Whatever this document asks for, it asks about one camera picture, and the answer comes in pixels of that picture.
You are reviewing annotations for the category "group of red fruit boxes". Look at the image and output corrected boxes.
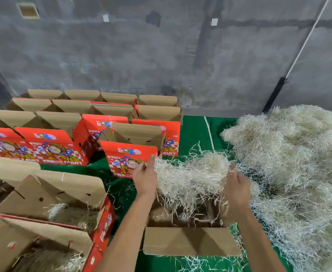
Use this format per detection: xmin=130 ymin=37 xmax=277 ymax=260
xmin=0 ymin=89 xmax=184 ymax=179

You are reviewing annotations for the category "person's left forearm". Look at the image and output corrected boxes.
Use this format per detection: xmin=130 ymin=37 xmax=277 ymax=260
xmin=94 ymin=192 xmax=157 ymax=272

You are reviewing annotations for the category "yellow framed wall plate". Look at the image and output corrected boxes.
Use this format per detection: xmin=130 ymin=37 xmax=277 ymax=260
xmin=15 ymin=2 xmax=41 ymax=20

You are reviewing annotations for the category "red printed cardboard box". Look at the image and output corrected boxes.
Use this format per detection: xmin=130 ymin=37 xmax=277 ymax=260
xmin=0 ymin=209 xmax=103 ymax=272
xmin=0 ymin=156 xmax=117 ymax=254
xmin=141 ymin=192 xmax=244 ymax=258

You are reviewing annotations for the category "person's right hand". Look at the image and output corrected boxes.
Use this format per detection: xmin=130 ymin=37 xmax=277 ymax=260
xmin=222 ymin=165 xmax=253 ymax=217

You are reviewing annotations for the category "person's left hand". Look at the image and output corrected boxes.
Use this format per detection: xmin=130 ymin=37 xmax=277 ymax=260
xmin=131 ymin=155 xmax=159 ymax=200

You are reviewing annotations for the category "white pole with black grip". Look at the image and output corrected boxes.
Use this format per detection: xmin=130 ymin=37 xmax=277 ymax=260
xmin=261 ymin=0 xmax=332 ymax=114

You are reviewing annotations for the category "person's right forearm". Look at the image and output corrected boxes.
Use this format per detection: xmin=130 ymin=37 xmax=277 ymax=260
xmin=234 ymin=207 xmax=289 ymax=272

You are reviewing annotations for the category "pile of shredded paper filler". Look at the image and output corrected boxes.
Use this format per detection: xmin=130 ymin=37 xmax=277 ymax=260
xmin=218 ymin=104 xmax=332 ymax=272

